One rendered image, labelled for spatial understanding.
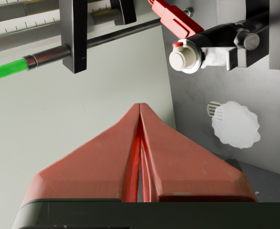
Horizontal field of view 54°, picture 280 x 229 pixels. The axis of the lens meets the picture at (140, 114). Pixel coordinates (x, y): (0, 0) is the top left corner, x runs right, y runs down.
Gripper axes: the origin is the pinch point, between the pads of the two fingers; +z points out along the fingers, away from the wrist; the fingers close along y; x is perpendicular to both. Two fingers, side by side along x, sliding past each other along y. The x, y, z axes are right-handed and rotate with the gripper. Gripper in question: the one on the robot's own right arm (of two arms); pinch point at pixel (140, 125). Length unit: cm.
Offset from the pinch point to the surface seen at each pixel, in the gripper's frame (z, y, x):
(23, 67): 19.9, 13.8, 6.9
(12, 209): 17.0, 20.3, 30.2
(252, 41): 12.2, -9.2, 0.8
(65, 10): 24.2, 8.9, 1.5
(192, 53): 10.5, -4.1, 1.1
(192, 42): 10.8, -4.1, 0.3
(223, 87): 36.9, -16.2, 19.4
